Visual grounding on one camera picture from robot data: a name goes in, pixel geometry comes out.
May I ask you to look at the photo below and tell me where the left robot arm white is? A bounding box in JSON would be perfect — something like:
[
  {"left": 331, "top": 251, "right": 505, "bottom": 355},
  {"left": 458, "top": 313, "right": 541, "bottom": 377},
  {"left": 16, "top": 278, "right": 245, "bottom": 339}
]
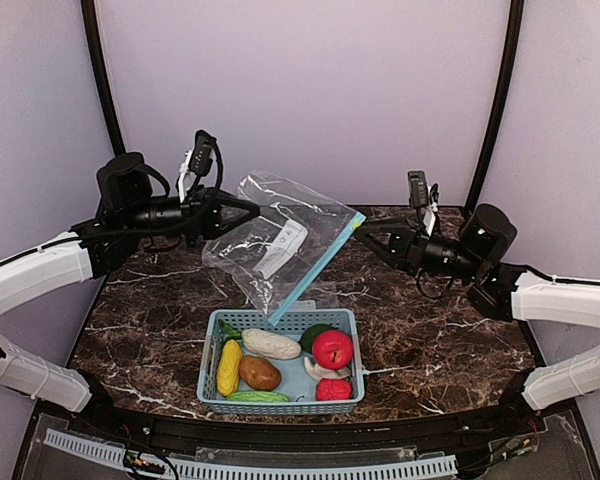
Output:
[{"left": 0, "top": 147, "right": 260, "bottom": 415}]

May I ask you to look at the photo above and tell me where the green cucumber toy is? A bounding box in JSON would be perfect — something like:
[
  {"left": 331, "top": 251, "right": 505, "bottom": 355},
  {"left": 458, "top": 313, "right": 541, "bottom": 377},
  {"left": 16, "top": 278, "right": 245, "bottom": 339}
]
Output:
[{"left": 226, "top": 390, "right": 290, "bottom": 403}]

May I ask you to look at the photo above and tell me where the white mushroom toy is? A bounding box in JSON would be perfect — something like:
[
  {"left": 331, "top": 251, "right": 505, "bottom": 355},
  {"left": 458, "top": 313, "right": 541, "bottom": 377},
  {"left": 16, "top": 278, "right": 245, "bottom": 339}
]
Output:
[{"left": 304, "top": 357, "right": 351, "bottom": 382}]

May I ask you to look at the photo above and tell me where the grey slotted cable duct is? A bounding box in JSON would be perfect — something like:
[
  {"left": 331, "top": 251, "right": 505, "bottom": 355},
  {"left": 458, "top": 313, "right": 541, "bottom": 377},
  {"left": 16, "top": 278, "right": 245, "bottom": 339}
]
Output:
[{"left": 43, "top": 428, "right": 458, "bottom": 479}]

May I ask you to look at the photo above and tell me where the white bitter gourd toy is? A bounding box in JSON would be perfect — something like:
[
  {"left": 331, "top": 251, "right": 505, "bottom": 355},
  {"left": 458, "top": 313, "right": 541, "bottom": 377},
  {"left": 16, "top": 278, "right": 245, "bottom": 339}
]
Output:
[{"left": 241, "top": 329, "right": 302, "bottom": 360}]

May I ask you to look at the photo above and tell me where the red apple toy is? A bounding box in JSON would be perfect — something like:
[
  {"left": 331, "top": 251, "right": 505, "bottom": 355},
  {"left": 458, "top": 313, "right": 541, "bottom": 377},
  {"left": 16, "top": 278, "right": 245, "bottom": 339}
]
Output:
[{"left": 312, "top": 330, "right": 354, "bottom": 370}]

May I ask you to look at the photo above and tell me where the green round fruit toy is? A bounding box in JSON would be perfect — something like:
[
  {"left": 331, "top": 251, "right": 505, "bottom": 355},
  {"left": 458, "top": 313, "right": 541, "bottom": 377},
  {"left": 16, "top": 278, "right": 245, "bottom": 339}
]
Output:
[{"left": 299, "top": 324, "right": 335, "bottom": 354}]

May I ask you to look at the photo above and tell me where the yellow corn toy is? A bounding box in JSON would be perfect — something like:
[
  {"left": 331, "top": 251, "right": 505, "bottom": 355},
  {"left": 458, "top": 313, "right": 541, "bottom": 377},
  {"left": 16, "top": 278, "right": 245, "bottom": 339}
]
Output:
[{"left": 216, "top": 340, "right": 243, "bottom": 397}]

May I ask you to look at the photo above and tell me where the clear zip top bag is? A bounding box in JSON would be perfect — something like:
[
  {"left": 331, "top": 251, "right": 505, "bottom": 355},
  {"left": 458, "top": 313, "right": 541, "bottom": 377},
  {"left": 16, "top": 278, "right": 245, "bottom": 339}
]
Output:
[{"left": 201, "top": 171, "right": 366, "bottom": 326}]

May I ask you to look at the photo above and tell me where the brown potato toy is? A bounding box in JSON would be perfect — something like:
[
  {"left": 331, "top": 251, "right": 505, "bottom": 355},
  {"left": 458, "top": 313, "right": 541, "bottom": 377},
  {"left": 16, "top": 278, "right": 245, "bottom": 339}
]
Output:
[{"left": 239, "top": 356, "right": 282, "bottom": 391}]

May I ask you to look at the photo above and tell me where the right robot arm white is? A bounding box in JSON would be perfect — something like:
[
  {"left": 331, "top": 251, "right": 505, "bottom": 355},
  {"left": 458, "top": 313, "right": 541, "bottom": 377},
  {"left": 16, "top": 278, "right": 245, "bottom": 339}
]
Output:
[{"left": 356, "top": 204, "right": 600, "bottom": 415}]

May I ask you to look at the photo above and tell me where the light blue plastic basket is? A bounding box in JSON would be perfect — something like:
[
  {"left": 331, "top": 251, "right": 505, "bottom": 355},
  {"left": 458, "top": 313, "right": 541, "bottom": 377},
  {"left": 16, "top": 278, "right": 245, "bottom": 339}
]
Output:
[{"left": 197, "top": 308, "right": 365, "bottom": 416}]

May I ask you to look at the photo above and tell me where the red raspberry toy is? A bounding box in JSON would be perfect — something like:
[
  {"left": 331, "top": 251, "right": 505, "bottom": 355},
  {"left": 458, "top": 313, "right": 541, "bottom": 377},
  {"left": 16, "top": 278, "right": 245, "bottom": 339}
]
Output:
[{"left": 315, "top": 379, "right": 352, "bottom": 401}]

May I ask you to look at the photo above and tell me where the right black frame post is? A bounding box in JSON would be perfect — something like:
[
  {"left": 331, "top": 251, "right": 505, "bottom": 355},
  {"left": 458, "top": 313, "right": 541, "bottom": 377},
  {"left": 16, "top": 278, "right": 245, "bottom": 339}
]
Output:
[{"left": 464, "top": 0, "right": 525, "bottom": 214}]

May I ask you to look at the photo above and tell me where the black aluminium frame rail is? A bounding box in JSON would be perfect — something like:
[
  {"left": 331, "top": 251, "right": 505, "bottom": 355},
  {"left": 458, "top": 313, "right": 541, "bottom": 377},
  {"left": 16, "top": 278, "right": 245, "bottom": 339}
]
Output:
[{"left": 64, "top": 409, "right": 541, "bottom": 454}]

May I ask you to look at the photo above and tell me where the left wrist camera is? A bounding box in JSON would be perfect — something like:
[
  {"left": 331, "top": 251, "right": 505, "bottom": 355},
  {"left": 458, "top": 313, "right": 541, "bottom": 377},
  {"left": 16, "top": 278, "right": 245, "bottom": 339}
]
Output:
[{"left": 176, "top": 130, "right": 218, "bottom": 204}]

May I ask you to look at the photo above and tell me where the clear zip bag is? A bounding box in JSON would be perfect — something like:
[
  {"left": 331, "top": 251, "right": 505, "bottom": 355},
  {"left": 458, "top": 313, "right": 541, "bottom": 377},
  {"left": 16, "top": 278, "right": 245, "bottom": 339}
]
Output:
[
  {"left": 241, "top": 281, "right": 340, "bottom": 313},
  {"left": 201, "top": 171, "right": 366, "bottom": 326}
]

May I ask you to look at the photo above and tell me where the left black frame post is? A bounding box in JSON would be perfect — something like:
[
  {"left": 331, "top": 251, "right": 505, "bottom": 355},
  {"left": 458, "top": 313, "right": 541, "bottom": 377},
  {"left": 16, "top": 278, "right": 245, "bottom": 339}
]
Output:
[{"left": 80, "top": 0, "right": 126, "bottom": 155}]

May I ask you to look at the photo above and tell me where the black frame post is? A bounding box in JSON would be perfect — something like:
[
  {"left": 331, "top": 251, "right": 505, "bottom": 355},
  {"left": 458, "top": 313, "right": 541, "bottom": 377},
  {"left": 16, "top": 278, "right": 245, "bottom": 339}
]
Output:
[
  {"left": 80, "top": 0, "right": 126, "bottom": 155},
  {"left": 464, "top": 0, "right": 525, "bottom": 214}
]

